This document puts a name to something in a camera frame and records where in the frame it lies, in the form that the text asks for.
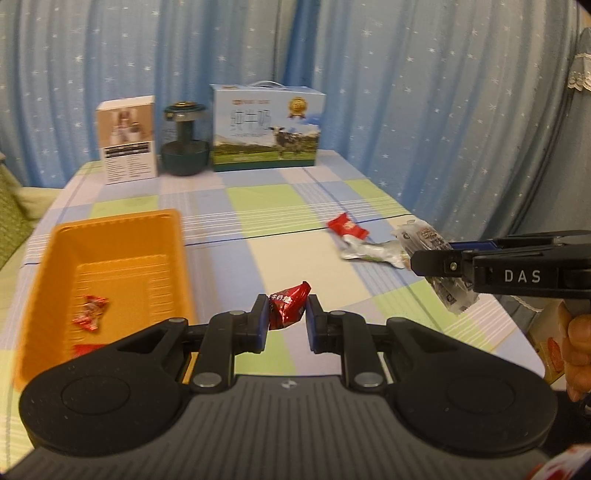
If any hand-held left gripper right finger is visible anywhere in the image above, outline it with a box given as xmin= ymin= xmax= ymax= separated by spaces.
xmin=306 ymin=294 xmax=467 ymax=392

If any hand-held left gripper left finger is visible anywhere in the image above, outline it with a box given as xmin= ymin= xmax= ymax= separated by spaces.
xmin=106 ymin=294 xmax=270 ymax=392

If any clear snack packet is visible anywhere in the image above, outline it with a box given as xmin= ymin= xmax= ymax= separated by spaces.
xmin=392 ymin=220 xmax=481 ymax=317

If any silver snack packet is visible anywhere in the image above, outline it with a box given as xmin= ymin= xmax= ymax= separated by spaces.
xmin=339 ymin=239 xmax=407 ymax=269

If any orange plastic tray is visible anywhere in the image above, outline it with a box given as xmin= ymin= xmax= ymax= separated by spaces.
xmin=13 ymin=209 xmax=197 ymax=393

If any red candy with white print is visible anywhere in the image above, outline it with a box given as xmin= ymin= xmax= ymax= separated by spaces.
xmin=71 ymin=295 xmax=110 ymax=332

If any person's right hand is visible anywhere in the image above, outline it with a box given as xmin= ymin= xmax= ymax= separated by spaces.
xmin=558 ymin=300 xmax=591 ymax=402

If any checked pastel tablecloth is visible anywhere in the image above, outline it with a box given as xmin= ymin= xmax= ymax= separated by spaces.
xmin=0 ymin=148 xmax=546 ymax=467

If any blue star-print curtain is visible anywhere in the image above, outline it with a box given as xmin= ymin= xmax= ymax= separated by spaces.
xmin=0 ymin=0 xmax=591 ymax=241

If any dark green glass jar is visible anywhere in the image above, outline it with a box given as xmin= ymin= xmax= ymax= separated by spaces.
xmin=159 ymin=100 xmax=211 ymax=177

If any red and white printed cloth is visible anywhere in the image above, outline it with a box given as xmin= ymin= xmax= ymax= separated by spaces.
xmin=524 ymin=443 xmax=591 ymax=480

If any blue cow-print milk carton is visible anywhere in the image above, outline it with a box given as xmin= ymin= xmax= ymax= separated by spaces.
xmin=209 ymin=80 xmax=327 ymax=173

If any white product box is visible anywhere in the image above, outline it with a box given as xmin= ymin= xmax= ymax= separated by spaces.
xmin=95 ymin=95 xmax=158 ymax=185

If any grey lace-trimmed curtain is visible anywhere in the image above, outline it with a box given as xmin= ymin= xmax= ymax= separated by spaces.
xmin=501 ymin=9 xmax=591 ymax=337

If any light green sofa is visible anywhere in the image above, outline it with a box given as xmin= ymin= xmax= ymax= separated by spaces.
xmin=0 ymin=152 xmax=63 ymax=333

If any green zigzag cushion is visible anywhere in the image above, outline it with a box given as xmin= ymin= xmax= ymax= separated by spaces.
xmin=0 ymin=161 xmax=35 ymax=271

